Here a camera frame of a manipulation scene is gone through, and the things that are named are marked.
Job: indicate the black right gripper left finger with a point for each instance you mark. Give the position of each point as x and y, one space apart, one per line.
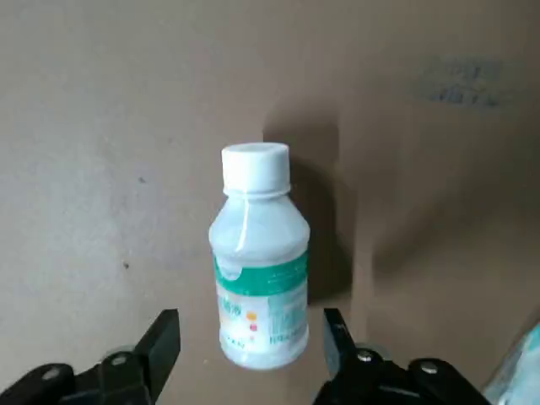
126 375

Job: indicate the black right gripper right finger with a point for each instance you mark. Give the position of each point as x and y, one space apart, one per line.
352 373

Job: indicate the white disinfectant bottle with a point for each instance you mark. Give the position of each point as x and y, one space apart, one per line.
259 253

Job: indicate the teal bandage packet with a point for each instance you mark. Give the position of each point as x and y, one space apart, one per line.
521 371

